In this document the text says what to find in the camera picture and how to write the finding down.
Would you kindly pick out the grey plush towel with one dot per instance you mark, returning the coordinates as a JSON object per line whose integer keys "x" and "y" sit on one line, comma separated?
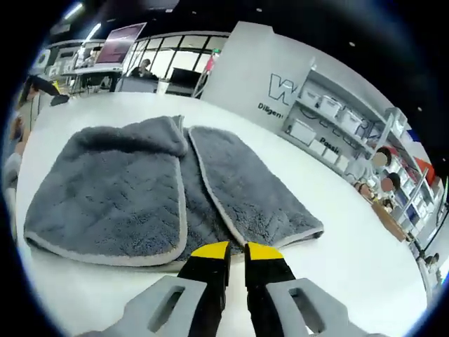
{"x": 122, "y": 193}

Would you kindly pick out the pink-lit display screen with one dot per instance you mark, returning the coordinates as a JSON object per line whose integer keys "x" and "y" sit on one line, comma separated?
{"x": 119, "y": 44}

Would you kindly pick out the black monitor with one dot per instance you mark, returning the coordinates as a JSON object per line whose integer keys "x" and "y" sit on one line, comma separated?
{"x": 184, "y": 80}

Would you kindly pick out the wooden tray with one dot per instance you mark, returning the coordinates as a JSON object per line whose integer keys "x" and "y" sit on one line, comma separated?
{"x": 393, "y": 221}

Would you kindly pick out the metal ladder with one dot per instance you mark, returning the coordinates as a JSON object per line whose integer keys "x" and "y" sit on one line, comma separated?
{"x": 203, "y": 80}

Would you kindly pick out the pink cloth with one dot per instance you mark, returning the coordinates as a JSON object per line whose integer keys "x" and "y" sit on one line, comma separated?
{"x": 211, "y": 65}

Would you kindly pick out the black tripod stand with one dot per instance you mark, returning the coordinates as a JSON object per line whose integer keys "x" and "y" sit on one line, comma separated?
{"x": 431, "y": 228}

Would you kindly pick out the group of white storage bins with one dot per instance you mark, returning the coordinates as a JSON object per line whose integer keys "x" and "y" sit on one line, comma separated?
{"x": 331, "y": 105}

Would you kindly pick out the grey metal storage shelf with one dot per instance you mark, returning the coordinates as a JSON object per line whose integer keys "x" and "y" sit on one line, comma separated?
{"x": 394, "y": 121}

